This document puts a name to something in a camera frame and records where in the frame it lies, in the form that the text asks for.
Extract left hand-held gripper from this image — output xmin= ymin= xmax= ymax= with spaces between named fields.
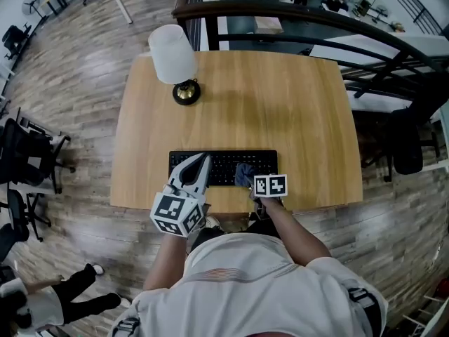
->
xmin=149 ymin=152 xmax=213 ymax=239

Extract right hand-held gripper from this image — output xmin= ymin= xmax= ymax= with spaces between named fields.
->
xmin=249 ymin=173 xmax=288 ymax=220

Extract dark blue cloth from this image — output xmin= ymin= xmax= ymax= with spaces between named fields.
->
xmin=234 ymin=162 xmax=257 ymax=188

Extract black keyboard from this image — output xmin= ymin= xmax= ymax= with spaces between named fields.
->
xmin=168 ymin=150 xmax=279 ymax=188

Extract person's left forearm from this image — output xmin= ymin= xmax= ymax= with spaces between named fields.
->
xmin=142 ymin=233 xmax=188 ymax=291

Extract person's right forearm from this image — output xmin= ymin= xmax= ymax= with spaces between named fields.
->
xmin=261 ymin=197 xmax=333 ymax=268

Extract person's black shorts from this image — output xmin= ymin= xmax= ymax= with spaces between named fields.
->
xmin=191 ymin=219 xmax=281 ymax=256

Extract person's white shirt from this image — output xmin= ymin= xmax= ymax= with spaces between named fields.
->
xmin=108 ymin=232 xmax=389 ymax=337

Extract table lamp with white shade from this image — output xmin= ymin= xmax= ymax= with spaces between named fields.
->
xmin=147 ymin=24 xmax=202 ymax=106

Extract black office chair with jacket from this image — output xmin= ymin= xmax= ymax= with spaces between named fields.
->
xmin=361 ymin=107 xmax=441 ymax=184

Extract cardboard box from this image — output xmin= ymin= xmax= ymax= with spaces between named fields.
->
xmin=254 ymin=16 xmax=284 ymax=34

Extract black mesh office chair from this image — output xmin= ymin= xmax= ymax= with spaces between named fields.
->
xmin=0 ymin=117 xmax=76 ymax=194

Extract black curved metal railing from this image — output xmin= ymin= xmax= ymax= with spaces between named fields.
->
xmin=171 ymin=0 xmax=449 ymax=119

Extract black reclined office chair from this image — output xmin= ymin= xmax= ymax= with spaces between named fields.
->
xmin=0 ymin=190 xmax=53 ymax=244

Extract white desk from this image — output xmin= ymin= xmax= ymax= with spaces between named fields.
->
xmin=420 ymin=103 xmax=449 ymax=173

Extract grey standing fan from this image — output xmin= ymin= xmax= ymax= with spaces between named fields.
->
xmin=21 ymin=0 xmax=48 ymax=19

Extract grey shoulder strap with buckle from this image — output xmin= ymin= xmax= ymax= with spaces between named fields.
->
xmin=347 ymin=286 xmax=383 ymax=337
xmin=112 ymin=316 xmax=142 ymax=337

